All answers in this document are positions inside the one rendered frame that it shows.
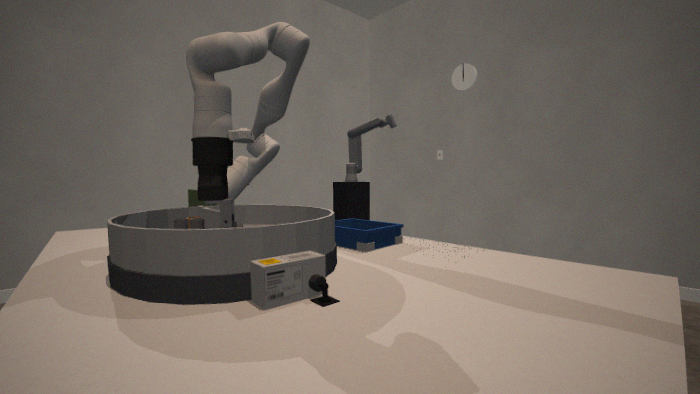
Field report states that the blue rectangular tray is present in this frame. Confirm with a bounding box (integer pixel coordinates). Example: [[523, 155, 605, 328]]
[[335, 218, 403, 252]]

